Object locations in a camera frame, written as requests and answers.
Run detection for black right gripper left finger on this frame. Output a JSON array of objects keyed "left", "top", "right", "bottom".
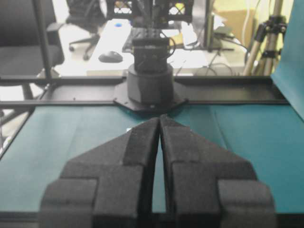
[{"left": 40, "top": 118, "right": 159, "bottom": 228}]

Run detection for cardboard box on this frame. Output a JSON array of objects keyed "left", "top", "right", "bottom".
[{"left": 216, "top": 9, "right": 256, "bottom": 47}]

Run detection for teal table cloth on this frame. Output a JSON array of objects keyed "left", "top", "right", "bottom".
[{"left": 0, "top": 0, "right": 304, "bottom": 214}]

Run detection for white desk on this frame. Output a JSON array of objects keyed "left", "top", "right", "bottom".
[{"left": 86, "top": 19, "right": 209, "bottom": 76}]

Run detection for black office chair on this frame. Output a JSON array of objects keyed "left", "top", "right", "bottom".
[
  {"left": 66, "top": 0, "right": 106, "bottom": 61},
  {"left": 0, "top": 0, "right": 65, "bottom": 100}
]

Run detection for camera tripod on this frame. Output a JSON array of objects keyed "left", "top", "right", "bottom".
[{"left": 242, "top": 0, "right": 288, "bottom": 76}]

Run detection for black computer mouse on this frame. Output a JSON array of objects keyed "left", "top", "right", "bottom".
[{"left": 98, "top": 51, "right": 123, "bottom": 63}]

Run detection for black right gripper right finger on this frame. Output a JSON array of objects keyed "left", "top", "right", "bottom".
[{"left": 160, "top": 115, "right": 277, "bottom": 228}]

